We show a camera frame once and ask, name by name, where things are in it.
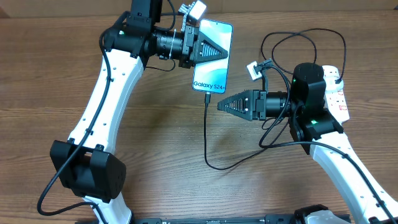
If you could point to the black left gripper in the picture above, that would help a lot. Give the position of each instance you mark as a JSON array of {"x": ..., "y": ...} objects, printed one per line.
[{"x": 186, "y": 59}]

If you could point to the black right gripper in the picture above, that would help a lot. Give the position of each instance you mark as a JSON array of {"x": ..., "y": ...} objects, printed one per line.
[{"x": 245, "y": 109}]

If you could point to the teal Galaxy smartphone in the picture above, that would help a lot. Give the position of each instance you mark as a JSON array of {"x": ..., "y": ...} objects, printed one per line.
[{"x": 212, "y": 76}]

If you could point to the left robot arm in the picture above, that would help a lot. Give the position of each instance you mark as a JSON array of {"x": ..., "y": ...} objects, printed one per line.
[{"x": 86, "y": 162}]

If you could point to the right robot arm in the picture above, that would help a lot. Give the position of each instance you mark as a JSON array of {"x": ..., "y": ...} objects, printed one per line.
[{"x": 314, "y": 107}]

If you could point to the white charger plug adapter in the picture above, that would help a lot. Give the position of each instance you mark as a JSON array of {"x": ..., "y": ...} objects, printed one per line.
[{"x": 332, "y": 85}]

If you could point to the white power strip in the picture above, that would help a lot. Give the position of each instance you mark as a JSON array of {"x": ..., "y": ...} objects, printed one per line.
[{"x": 335, "y": 101}]

